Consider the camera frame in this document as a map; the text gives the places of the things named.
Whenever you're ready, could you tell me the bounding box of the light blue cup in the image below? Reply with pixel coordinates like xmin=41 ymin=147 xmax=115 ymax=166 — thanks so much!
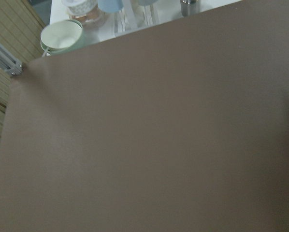
xmin=97 ymin=0 xmax=123 ymax=13

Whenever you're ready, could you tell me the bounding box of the patterned white cup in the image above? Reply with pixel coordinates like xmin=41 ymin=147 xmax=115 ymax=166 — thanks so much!
xmin=61 ymin=0 xmax=104 ymax=27

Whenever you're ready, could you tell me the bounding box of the pale green bowl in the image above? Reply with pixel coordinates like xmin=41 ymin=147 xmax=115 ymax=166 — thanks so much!
xmin=40 ymin=20 xmax=84 ymax=55

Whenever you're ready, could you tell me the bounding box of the small metal cup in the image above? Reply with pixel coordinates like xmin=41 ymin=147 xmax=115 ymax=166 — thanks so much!
xmin=180 ymin=0 xmax=201 ymax=17

